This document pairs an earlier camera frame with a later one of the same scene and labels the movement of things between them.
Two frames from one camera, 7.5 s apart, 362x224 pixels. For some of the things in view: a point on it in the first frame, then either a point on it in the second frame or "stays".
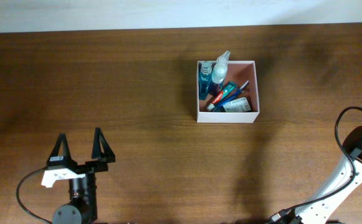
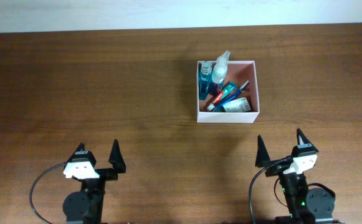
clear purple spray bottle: [219, 73] stays
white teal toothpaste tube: [229, 87] stays
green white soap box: [238, 105] stays
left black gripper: [85, 167] → [104, 173]
